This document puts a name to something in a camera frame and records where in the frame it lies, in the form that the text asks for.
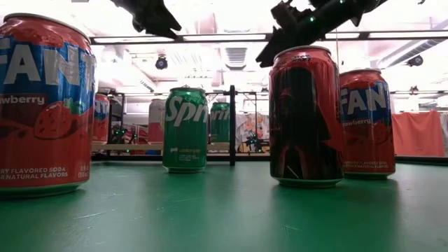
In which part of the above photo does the black frame rod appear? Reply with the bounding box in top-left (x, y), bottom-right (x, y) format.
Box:
top-left (106, 91), bottom-right (126, 158)

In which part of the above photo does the black shelf end post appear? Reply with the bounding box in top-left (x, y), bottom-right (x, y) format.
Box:
top-left (223, 84), bottom-right (239, 167)

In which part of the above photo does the green table mat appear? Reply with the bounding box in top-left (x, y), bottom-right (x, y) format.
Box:
top-left (0, 159), bottom-right (448, 252)

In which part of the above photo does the red Star Wars Coca-Cola can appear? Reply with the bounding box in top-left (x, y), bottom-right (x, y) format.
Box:
top-left (268, 45), bottom-right (345, 189)

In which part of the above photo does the overhead rig crossbar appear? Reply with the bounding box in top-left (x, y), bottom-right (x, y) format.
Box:
top-left (89, 29), bottom-right (448, 45)

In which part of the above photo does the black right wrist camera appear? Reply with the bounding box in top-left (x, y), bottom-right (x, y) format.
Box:
top-left (271, 1), bottom-right (312, 32)

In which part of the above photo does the black aluminium table frame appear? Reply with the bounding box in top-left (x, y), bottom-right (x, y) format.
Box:
top-left (90, 152), bottom-right (448, 166)

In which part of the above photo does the ceiling air vent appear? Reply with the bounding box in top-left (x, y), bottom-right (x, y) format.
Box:
top-left (225, 47), bottom-right (248, 71)

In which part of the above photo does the red Fanta strawberry can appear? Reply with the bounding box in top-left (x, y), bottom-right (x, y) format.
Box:
top-left (0, 13), bottom-right (98, 201)
top-left (91, 92), bottom-right (111, 146)
top-left (338, 68), bottom-right (397, 181)

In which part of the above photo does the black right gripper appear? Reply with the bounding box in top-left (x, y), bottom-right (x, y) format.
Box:
top-left (255, 0), bottom-right (358, 69)

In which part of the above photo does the orange cloth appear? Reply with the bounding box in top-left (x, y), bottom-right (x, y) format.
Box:
top-left (391, 110), bottom-right (448, 158)

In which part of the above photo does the green Sprite can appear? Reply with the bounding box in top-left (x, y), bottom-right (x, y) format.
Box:
top-left (162, 85), bottom-right (209, 174)
top-left (209, 101), bottom-right (231, 144)

